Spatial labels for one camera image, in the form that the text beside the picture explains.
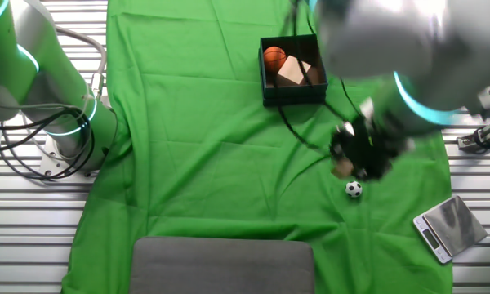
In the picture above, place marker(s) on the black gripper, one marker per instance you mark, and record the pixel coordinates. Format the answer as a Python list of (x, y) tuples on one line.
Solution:
[(371, 147)]

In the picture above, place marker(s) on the small wooden cube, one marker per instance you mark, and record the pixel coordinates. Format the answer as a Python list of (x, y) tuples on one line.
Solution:
[(343, 167)]

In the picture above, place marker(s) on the small soccer ball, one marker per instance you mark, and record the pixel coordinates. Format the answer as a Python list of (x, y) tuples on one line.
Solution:
[(353, 189)]

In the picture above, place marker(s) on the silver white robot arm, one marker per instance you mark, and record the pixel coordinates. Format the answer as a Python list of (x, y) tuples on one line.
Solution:
[(392, 41)]

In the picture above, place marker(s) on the dark green gift box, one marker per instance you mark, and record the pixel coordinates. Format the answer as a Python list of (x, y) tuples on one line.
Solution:
[(294, 96)]

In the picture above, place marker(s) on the large wooden block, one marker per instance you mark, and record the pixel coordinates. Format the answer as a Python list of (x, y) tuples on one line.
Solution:
[(292, 71)]

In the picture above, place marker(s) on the green cloth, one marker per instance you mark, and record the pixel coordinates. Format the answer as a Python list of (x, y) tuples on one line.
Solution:
[(228, 163)]

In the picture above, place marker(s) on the silver digital scale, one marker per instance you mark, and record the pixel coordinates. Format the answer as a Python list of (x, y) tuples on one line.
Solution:
[(453, 226)]

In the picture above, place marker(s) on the small orange basketball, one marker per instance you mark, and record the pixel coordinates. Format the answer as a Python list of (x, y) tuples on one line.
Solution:
[(274, 59)]

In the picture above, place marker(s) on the grey cushion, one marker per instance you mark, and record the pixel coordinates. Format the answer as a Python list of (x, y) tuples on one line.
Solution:
[(222, 267)]

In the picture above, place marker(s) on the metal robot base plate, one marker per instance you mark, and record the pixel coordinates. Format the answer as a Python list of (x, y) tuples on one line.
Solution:
[(55, 161)]

